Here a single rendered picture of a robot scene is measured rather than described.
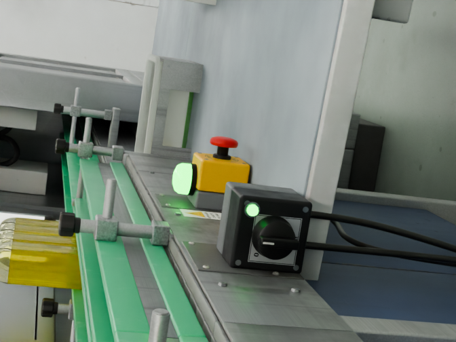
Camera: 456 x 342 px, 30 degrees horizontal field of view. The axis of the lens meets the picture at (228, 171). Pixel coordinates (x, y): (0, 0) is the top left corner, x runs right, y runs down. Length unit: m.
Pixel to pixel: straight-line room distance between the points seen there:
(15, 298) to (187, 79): 0.52
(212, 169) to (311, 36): 0.26
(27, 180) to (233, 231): 1.74
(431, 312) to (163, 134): 0.84
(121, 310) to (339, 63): 0.35
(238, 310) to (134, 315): 0.09
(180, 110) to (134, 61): 3.57
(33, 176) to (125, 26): 2.71
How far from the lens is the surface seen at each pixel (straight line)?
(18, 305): 1.57
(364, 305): 0.93
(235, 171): 1.17
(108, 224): 1.01
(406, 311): 0.94
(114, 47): 5.20
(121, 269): 0.91
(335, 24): 0.93
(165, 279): 0.90
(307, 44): 1.02
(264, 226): 0.88
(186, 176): 1.18
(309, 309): 0.81
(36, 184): 2.60
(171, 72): 1.64
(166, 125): 1.65
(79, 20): 5.19
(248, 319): 0.75
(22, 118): 2.55
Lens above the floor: 1.05
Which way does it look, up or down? 13 degrees down
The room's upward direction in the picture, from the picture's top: 84 degrees counter-clockwise
